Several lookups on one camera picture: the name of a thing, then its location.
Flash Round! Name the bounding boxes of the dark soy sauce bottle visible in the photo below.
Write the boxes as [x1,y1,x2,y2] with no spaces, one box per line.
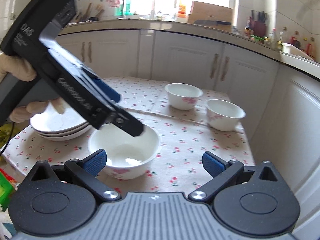
[244,16,253,38]

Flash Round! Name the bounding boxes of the left gloved hand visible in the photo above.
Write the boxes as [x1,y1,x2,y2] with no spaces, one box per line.
[0,53,67,124]

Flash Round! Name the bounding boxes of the clear oil bottle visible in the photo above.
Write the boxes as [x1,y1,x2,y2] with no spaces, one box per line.
[268,28,278,50]

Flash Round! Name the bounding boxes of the white kitchen cabinets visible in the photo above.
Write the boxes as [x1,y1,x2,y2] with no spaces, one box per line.
[57,30,319,239]

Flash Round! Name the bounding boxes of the kitchen faucet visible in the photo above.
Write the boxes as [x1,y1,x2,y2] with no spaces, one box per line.
[100,0,126,18]

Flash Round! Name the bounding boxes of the white bowl pink flowers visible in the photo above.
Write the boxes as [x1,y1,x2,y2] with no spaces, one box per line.
[164,83,203,111]

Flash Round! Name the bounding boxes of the white plastic tray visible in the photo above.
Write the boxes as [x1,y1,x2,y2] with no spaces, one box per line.
[282,43,314,61]

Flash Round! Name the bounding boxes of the white plate with fruit print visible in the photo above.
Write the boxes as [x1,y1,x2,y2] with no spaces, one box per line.
[30,103,88,133]

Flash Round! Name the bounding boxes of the red knife block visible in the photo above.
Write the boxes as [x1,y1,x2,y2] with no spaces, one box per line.
[251,10,267,38]

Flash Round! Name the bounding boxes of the cherry print tablecloth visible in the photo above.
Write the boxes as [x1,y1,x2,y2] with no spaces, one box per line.
[3,77,254,194]

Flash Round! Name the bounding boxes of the white floral bowl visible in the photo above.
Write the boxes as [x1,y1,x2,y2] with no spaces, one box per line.
[88,125,162,180]
[205,99,246,132]

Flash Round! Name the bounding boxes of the wooden cutting board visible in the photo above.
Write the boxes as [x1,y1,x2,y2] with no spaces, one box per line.
[188,1,234,23]

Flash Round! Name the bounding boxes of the yellow plastic bag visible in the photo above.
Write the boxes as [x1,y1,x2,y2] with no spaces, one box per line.
[0,123,20,148]

